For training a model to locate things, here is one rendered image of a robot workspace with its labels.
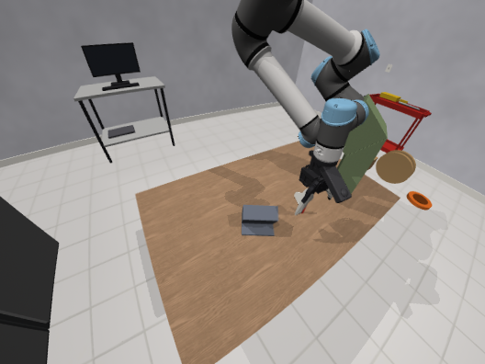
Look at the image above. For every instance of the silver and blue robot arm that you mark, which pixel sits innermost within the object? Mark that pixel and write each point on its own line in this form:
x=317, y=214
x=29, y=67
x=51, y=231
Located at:
x=351, y=50

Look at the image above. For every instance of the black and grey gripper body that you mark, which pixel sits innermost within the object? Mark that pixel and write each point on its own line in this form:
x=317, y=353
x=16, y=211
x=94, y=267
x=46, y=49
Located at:
x=312, y=175

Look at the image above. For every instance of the dark grey sloped panel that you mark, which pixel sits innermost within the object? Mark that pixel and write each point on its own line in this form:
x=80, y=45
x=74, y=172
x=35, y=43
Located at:
x=265, y=214

